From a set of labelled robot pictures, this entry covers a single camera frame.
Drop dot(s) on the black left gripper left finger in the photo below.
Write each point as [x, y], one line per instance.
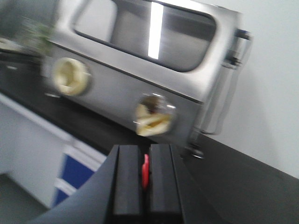
[128, 191]

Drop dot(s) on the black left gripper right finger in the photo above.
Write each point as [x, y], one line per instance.
[163, 193]

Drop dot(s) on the red plastic spoon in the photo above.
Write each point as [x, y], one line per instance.
[145, 172]

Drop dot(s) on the stainless steel glove box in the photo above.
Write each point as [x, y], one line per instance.
[161, 68]

